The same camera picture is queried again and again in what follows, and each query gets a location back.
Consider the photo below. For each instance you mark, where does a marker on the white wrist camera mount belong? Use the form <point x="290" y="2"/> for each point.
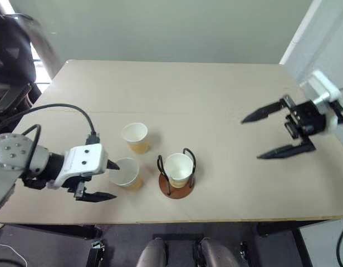
<point x="82" y="160"/>
<point x="324" y="86"/>

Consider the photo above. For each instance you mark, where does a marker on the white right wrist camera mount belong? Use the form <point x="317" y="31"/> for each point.
<point x="324" y="86"/>

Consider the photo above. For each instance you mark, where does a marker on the black office chair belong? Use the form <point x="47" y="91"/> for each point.
<point x="10" y="41"/>

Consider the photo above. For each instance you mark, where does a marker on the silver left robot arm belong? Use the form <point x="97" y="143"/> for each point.
<point x="10" y="150"/>

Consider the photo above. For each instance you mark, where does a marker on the dark rounded shape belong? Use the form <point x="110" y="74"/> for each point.
<point x="218" y="254"/>
<point x="152" y="254"/>

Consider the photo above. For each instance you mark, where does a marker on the yellow paper cup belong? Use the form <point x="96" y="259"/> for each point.
<point x="177" y="167"/>
<point x="125" y="171"/>
<point x="134" y="133"/>

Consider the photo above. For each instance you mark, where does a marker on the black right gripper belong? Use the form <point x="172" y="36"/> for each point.
<point x="308" y="118"/>

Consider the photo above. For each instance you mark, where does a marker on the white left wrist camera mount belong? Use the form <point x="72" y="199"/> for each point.
<point x="82" y="160"/>

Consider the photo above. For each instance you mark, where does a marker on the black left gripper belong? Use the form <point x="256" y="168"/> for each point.
<point x="74" y="183"/>

